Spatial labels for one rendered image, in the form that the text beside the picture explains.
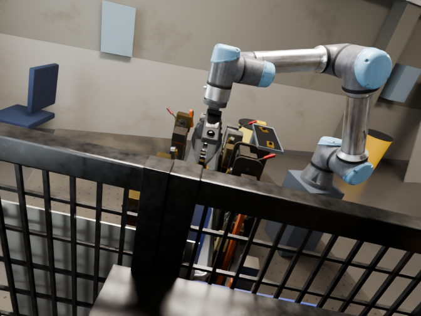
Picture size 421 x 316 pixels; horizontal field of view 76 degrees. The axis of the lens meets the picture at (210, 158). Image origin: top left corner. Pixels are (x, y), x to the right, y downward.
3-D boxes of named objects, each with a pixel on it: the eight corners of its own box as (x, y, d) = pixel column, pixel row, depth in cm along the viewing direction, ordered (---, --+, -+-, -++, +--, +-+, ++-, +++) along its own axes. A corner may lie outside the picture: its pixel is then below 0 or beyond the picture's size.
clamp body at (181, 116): (167, 154, 209) (174, 110, 193) (184, 158, 210) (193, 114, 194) (165, 158, 202) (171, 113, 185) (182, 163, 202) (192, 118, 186)
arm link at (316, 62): (342, 39, 103) (222, 43, 91) (364, 43, 94) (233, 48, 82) (335, 70, 109) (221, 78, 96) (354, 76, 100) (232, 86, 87)
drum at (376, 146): (339, 164, 465) (358, 127, 435) (358, 165, 482) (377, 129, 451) (359, 178, 430) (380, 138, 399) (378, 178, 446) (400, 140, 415)
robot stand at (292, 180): (293, 228, 160) (319, 171, 143) (312, 254, 144) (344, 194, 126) (264, 229, 154) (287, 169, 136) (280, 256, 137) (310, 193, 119)
